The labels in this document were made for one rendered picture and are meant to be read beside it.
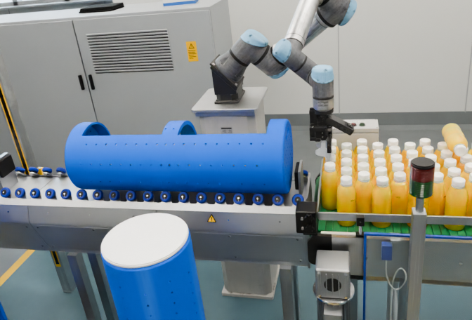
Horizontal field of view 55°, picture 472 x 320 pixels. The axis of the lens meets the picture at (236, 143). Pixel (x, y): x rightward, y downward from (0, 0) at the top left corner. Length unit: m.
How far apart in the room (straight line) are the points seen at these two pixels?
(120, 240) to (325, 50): 3.35
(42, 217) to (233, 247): 0.84
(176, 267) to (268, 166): 0.48
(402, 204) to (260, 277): 1.18
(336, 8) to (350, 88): 2.69
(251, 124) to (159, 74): 1.50
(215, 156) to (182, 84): 1.86
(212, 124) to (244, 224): 0.61
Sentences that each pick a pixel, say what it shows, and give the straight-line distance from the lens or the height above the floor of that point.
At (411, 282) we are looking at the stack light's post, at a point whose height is 0.85.
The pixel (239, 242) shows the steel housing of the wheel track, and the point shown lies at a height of 0.77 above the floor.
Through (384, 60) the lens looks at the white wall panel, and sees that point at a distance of 4.54.
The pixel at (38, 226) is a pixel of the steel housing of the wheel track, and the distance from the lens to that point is 2.21.
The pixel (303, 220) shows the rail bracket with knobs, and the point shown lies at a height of 0.97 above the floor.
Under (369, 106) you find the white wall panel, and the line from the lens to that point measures 4.67.
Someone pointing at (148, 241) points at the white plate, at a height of 1.04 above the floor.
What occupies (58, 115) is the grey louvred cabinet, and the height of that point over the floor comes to 0.67.
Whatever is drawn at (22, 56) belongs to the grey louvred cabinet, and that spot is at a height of 1.18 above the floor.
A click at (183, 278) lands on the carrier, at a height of 0.92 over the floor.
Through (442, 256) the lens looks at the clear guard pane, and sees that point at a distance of 1.65.
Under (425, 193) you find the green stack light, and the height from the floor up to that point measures 1.18.
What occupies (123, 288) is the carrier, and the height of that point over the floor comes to 0.95.
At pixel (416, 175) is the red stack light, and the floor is 1.23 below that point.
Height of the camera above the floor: 1.88
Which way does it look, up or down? 24 degrees down
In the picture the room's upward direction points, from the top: 7 degrees counter-clockwise
